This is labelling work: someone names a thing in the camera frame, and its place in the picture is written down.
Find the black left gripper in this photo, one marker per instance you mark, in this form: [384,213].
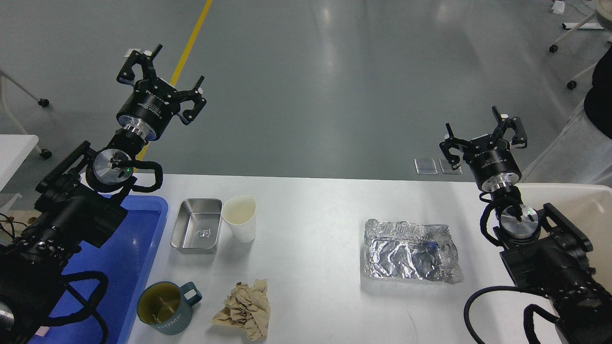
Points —
[152,113]

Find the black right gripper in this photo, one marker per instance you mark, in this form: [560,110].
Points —
[489,156]

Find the stainless steel rectangular container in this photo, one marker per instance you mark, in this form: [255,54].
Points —
[197,226]

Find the teal mug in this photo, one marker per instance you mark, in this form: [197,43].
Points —
[167,307]

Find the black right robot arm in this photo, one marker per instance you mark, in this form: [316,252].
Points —
[508,223]

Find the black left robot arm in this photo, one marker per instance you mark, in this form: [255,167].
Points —
[81,201]

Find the clear floor plate right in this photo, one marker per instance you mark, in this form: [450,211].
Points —
[447,168]

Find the clear floor plate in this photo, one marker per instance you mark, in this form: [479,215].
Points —
[447,168]
[425,166]

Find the clear floor plate left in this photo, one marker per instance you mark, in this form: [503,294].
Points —
[425,166]

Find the white plastic bin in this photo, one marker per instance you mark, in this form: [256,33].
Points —
[581,224]

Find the wheeled stand left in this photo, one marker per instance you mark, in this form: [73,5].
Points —
[16,120]

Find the crumpled aluminium foil tray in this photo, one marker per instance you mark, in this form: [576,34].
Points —
[404,251]

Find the white paper cup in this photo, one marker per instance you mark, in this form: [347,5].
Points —
[239,213]

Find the white side table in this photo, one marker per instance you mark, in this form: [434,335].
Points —
[14,148]

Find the blue plastic tray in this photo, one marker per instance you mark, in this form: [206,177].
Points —
[126,259]

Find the crumpled brown paper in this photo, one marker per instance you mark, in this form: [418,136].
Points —
[248,308]

